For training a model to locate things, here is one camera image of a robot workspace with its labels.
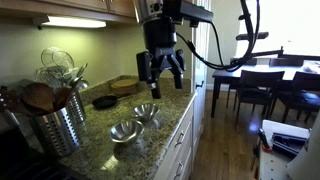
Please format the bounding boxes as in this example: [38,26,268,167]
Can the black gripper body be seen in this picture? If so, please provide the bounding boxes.
[142,16,178,68]

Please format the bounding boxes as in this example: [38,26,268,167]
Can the small steel bowl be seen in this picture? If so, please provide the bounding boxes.
[109,119,145,145]
[132,103,160,123]

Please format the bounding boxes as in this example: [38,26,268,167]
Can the round wooden board stack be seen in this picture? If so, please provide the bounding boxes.
[110,78,139,98]

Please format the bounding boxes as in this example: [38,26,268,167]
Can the white tall cabinet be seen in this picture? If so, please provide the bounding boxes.
[190,0,213,158]

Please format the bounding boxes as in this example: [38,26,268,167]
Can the black cast iron skillet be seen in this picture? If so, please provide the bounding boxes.
[91,95,118,110]

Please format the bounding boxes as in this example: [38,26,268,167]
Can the dark dining table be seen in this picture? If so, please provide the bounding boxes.
[211,63,320,118]

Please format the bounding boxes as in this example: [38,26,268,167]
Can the steel ladle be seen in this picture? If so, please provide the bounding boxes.
[71,63,90,92]

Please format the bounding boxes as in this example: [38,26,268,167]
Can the dark wooden dining chair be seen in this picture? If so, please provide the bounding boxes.
[226,57,258,108]
[269,57,305,67]
[269,71,320,124]
[234,69,286,125]

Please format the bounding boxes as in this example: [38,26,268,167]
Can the wooden lower drawer cabinet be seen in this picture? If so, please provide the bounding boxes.
[153,94,198,180]

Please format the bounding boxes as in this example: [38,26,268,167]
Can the slim perforated steel utensil holder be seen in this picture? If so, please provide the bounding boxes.
[66,89,87,126]

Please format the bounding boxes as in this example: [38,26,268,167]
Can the under-cabinet strip light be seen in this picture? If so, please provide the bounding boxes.
[33,14,108,30]

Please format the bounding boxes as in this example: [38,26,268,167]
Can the small wooden spoon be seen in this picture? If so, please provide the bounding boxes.
[54,85,73,111]

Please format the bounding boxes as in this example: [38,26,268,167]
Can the wooden upper cabinets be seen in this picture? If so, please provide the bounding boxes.
[0,0,138,24]

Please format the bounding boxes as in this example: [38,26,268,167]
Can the black red bar clamp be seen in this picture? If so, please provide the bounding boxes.
[253,128,272,180]

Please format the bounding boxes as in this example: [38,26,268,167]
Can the large perforated steel utensil holder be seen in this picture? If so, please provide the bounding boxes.
[29,105,82,158]

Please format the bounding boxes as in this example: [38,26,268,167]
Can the large wooden spoon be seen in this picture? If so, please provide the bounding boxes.
[21,82,56,114]

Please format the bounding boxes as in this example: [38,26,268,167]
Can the bright window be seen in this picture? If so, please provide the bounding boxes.
[235,0,320,58]

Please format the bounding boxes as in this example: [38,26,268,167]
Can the dark blue tool case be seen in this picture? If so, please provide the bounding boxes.
[270,132,309,158]

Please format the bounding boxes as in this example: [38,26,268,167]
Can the white perforated work table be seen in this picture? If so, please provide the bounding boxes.
[258,119,313,180]

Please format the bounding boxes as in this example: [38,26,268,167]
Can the stainless steel gas stove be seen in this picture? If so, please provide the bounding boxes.
[0,126,88,180]

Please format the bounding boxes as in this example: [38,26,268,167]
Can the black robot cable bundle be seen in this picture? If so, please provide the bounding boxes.
[175,0,284,73]

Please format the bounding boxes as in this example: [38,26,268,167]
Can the steel drawer handle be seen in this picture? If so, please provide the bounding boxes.
[173,161,185,180]
[173,130,186,148]

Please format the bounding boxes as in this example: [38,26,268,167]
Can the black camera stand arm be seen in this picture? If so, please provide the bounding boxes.
[245,39,285,61]

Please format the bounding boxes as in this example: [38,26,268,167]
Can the black stereo camera bar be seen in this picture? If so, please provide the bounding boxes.
[235,31,270,42]

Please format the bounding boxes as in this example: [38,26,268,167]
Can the steel wire whisk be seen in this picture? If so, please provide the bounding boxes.
[34,66,59,88]

